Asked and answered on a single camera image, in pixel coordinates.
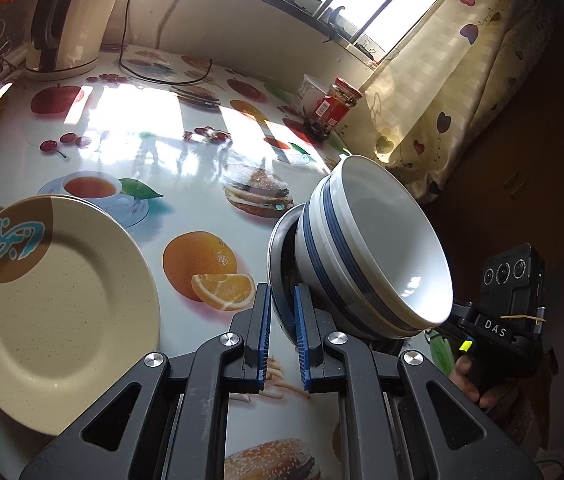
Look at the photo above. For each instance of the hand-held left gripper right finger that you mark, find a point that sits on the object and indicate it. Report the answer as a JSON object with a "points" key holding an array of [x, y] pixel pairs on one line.
{"points": [[302, 335]]}

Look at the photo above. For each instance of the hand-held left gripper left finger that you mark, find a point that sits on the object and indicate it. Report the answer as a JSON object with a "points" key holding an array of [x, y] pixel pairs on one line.
{"points": [[262, 330]]}

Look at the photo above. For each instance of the stainless steel bowl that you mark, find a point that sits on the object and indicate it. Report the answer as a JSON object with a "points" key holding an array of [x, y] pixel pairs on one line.
{"points": [[282, 260]]}

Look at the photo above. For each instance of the white bowl with blue stripes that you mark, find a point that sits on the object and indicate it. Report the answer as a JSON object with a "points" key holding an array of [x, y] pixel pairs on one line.
{"points": [[412, 240], [327, 265]]}

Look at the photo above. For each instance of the beige plate with blue motif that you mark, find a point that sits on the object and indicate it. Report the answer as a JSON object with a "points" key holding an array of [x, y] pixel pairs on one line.
{"points": [[61, 310]]}

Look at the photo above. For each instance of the person's right hand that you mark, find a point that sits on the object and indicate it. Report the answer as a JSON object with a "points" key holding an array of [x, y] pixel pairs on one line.
{"points": [[467, 375]]}

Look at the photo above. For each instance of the food print tablecloth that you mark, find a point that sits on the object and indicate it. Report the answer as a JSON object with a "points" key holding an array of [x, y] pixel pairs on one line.
{"points": [[161, 125]]}

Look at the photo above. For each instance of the red label sauce jar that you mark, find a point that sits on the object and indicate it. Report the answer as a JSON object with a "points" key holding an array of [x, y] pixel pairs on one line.
{"points": [[334, 107]]}

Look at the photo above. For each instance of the heart print curtain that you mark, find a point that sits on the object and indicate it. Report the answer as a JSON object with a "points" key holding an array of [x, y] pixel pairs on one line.
{"points": [[462, 85]]}

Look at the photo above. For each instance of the white plastic cup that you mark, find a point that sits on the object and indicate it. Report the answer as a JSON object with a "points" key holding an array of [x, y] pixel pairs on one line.
{"points": [[309, 92]]}

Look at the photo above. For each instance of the small black windowsill object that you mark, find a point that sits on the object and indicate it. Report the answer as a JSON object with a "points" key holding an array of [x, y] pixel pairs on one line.
{"points": [[334, 16]]}

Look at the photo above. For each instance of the cream electric kettle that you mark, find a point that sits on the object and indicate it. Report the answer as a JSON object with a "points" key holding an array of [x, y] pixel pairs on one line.
{"points": [[81, 20]]}

